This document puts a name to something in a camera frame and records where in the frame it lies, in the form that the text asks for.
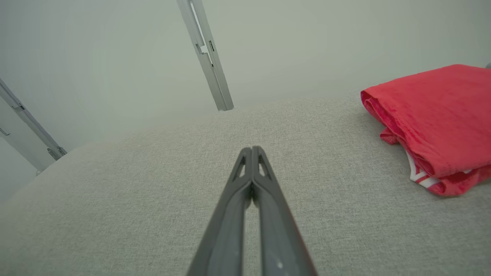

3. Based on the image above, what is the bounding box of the grey aluminium partition post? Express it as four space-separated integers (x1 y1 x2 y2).
176 0 234 112

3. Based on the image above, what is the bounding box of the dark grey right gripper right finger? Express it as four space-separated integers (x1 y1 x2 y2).
252 146 318 276

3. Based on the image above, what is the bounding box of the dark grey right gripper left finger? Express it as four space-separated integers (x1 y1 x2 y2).
187 147 253 276

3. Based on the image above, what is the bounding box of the red Bulls 23 jersey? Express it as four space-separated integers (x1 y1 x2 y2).
361 64 491 179

